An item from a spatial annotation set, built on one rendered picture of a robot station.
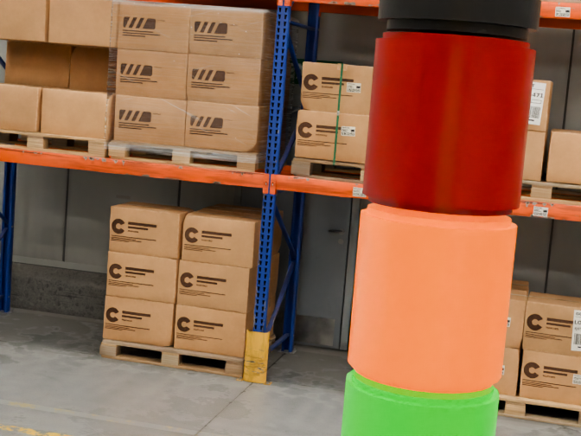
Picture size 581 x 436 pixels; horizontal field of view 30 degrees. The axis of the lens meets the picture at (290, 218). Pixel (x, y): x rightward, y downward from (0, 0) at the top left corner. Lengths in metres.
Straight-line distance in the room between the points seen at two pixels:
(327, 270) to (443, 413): 9.14
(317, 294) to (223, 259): 1.41
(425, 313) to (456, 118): 0.06
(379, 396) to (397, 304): 0.03
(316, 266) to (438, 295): 9.16
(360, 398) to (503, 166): 0.09
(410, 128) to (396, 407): 0.09
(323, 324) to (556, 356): 2.34
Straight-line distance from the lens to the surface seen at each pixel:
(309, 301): 9.55
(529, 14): 0.34
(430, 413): 0.34
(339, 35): 9.42
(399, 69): 0.33
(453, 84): 0.32
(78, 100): 8.72
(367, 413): 0.34
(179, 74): 8.35
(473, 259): 0.33
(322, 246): 9.45
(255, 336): 8.28
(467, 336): 0.33
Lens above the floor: 2.31
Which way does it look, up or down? 7 degrees down
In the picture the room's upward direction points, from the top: 5 degrees clockwise
